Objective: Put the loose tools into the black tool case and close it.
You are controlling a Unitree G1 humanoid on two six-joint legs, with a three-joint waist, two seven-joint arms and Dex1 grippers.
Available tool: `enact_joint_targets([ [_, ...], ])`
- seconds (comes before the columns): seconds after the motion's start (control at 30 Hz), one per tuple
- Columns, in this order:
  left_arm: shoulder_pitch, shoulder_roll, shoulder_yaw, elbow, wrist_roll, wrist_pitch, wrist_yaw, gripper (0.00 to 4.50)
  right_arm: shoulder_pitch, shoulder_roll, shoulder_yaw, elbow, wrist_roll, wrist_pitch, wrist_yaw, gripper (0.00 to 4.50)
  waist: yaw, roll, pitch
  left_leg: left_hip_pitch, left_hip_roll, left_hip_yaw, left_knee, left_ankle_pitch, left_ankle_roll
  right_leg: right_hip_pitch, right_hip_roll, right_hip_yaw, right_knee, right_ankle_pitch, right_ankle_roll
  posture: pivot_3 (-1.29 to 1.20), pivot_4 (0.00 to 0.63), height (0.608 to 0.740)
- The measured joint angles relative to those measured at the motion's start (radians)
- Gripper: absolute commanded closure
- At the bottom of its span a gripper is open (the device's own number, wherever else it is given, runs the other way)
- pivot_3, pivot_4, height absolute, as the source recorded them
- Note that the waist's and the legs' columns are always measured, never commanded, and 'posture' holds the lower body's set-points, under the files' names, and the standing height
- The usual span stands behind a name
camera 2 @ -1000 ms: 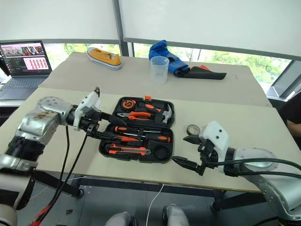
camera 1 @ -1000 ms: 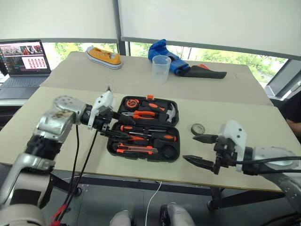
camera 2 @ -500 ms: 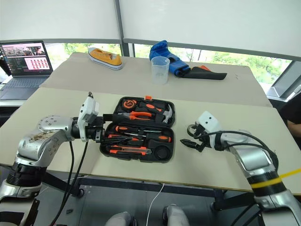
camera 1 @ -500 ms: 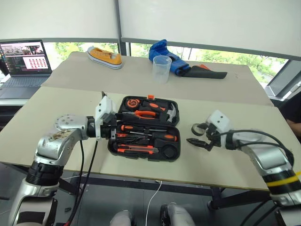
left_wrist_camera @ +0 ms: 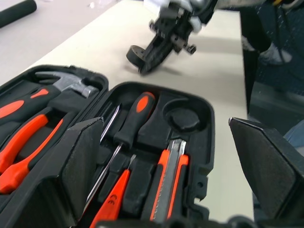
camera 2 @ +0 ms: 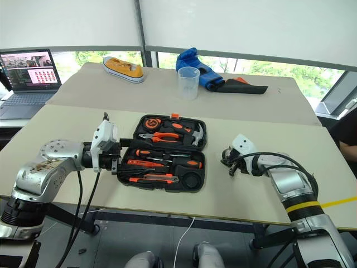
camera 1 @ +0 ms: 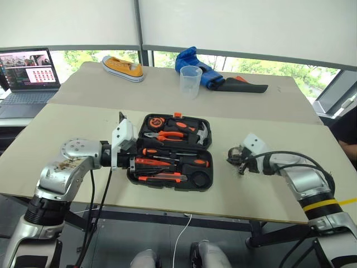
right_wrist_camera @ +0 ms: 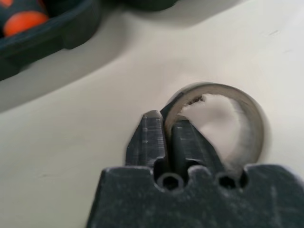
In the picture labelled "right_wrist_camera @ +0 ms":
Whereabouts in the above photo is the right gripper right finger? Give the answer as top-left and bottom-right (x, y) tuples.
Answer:
(171, 115), (227, 177)

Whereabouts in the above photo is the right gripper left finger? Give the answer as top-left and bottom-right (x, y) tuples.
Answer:
(125, 110), (167, 168)

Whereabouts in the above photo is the black electrical tape roll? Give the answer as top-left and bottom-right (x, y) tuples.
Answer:
(161, 82), (266, 178)

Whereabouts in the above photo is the short Phillips screwdriver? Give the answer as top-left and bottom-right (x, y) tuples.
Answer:
(0, 0), (50, 38)

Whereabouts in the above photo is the black plastic tool case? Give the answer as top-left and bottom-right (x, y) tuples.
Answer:
(0, 0), (178, 83)

